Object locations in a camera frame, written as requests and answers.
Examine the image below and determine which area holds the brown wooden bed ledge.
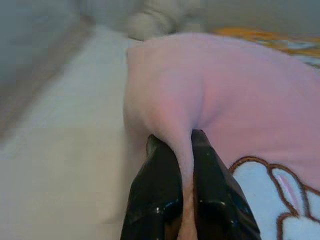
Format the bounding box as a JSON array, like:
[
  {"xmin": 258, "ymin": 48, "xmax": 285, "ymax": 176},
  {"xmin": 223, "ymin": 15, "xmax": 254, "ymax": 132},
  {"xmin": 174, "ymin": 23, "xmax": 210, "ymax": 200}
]
[{"xmin": 0, "ymin": 16, "xmax": 97, "ymax": 136}]

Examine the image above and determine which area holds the yellow cartoon print quilt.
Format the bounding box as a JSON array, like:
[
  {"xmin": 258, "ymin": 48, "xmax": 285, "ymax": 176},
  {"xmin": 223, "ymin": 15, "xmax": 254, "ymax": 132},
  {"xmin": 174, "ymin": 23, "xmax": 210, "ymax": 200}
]
[{"xmin": 212, "ymin": 26, "xmax": 320, "ymax": 67}]

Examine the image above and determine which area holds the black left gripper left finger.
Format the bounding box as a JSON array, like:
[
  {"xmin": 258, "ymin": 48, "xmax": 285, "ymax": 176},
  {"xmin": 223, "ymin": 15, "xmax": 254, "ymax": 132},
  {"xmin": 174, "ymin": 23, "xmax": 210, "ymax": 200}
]
[{"xmin": 119, "ymin": 133, "xmax": 185, "ymax": 240}]

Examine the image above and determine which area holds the white quilted mattress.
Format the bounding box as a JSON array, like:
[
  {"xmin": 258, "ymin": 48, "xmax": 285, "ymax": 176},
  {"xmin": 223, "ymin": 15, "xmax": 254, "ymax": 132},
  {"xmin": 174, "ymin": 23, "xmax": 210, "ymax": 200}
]
[{"xmin": 0, "ymin": 24, "xmax": 143, "ymax": 240}]

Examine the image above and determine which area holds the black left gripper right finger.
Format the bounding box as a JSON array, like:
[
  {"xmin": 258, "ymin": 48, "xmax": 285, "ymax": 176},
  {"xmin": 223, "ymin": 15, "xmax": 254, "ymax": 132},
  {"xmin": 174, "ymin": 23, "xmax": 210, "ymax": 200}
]
[{"xmin": 191, "ymin": 128, "xmax": 262, "ymax": 240}]

